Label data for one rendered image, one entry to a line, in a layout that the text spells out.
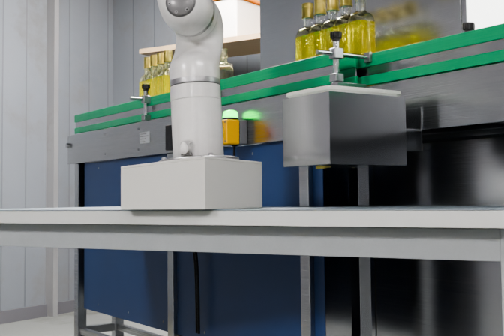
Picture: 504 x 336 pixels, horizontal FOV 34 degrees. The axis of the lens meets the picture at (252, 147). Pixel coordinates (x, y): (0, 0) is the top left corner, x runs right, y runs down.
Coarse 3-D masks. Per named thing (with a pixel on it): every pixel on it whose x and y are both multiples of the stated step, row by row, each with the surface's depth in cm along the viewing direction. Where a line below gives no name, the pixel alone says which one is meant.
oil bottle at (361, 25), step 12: (360, 12) 214; (348, 24) 216; (360, 24) 213; (372, 24) 215; (348, 36) 216; (360, 36) 213; (372, 36) 215; (348, 48) 216; (360, 48) 212; (372, 48) 214
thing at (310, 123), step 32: (320, 96) 176; (352, 96) 177; (384, 96) 182; (288, 128) 185; (320, 128) 175; (352, 128) 176; (384, 128) 181; (416, 128) 189; (288, 160) 185; (320, 160) 175; (352, 160) 176; (384, 160) 181
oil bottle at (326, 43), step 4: (328, 20) 224; (332, 20) 223; (324, 24) 225; (328, 24) 223; (332, 24) 223; (320, 28) 226; (324, 28) 225; (328, 28) 223; (332, 28) 222; (320, 32) 226; (324, 32) 225; (328, 32) 223; (320, 36) 226; (324, 36) 225; (328, 36) 223; (320, 40) 226; (324, 40) 225; (328, 40) 223; (320, 44) 226; (324, 44) 225; (328, 44) 223; (332, 44) 222; (320, 48) 226; (324, 48) 225; (328, 48) 223
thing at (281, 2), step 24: (264, 0) 282; (288, 0) 270; (312, 0) 259; (264, 24) 281; (288, 24) 270; (264, 48) 281; (288, 48) 269; (432, 144) 214; (456, 144) 207; (480, 144) 201; (336, 168) 247; (384, 168) 229; (408, 168) 221; (432, 168) 214; (456, 168) 207; (480, 168) 200; (336, 192) 247; (384, 192) 229; (408, 192) 221; (432, 192) 214; (456, 192) 207; (480, 192) 200
